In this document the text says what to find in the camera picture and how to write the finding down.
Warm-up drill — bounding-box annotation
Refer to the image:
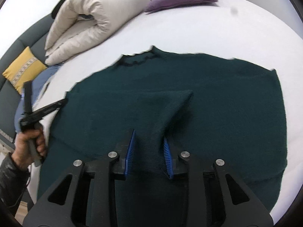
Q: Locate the white bed sheet mattress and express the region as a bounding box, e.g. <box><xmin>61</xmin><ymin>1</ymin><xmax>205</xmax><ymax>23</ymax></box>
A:
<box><xmin>34</xmin><ymin>0</ymin><xmax>302</xmax><ymax>222</ymax></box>

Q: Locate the black jacket forearm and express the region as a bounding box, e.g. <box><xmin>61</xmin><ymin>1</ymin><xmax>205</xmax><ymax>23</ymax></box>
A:
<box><xmin>0</xmin><ymin>153</ymin><xmax>30</xmax><ymax>216</ymax></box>

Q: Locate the dark green knit sweater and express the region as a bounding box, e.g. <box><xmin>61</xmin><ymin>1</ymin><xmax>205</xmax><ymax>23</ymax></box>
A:
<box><xmin>38</xmin><ymin>47</ymin><xmax>287</xmax><ymax>226</ymax></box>

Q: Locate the rolled beige duvet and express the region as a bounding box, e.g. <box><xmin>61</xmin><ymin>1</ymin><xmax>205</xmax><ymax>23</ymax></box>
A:
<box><xmin>45</xmin><ymin>0</ymin><xmax>150</xmax><ymax>66</ymax></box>

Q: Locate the blue pillow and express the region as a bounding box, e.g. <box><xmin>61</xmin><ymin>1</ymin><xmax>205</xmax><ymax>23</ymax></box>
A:
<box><xmin>14</xmin><ymin>64</ymin><xmax>62</xmax><ymax>133</ymax></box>

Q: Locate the person's left hand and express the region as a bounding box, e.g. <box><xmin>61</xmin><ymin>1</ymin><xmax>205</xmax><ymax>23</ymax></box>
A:
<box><xmin>11</xmin><ymin>124</ymin><xmax>47</xmax><ymax>171</ymax></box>

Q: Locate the yellow embroidered cushion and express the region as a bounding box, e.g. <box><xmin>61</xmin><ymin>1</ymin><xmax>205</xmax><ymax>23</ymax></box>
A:
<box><xmin>2</xmin><ymin>47</ymin><xmax>47</xmax><ymax>94</ymax></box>

